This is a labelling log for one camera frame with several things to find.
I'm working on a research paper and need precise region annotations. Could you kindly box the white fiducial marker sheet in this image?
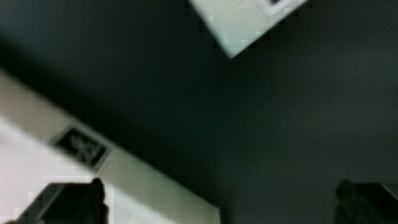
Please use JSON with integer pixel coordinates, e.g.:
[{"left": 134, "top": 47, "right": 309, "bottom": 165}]
[{"left": 188, "top": 0, "right": 309, "bottom": 58}]

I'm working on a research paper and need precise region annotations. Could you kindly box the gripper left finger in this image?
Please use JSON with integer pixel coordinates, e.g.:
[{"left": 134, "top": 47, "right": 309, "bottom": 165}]
[{"left": 15, "top": 178, "right": 108, "bottom": 224}]

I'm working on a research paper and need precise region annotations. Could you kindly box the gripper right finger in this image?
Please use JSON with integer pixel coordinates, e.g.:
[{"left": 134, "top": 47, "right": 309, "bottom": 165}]
[{"left": 333, "top": 180, "right": 398, "bottom": 224}]

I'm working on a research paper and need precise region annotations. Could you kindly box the white square table top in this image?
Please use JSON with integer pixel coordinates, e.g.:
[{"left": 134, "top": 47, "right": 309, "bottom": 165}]
[{"left": 0, "top": 69, "right": 220, "bottom": 224}]

